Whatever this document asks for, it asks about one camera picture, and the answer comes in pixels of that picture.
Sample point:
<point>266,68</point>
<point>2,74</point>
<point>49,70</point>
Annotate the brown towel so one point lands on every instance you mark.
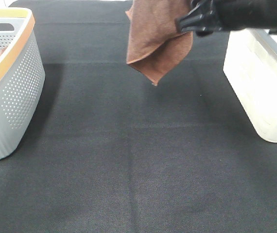
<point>154,45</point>

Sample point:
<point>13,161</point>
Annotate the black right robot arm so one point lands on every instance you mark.
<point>237,15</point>

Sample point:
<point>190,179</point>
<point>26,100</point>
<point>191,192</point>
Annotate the black fabric table mat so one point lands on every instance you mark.
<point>108,152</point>

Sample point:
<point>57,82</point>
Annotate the white slotted storage basket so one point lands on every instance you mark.
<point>251,68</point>

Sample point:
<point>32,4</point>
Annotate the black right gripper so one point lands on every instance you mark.
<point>203,19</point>

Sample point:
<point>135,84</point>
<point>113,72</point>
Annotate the grey perforated laundry basket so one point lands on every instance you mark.
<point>22,76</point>

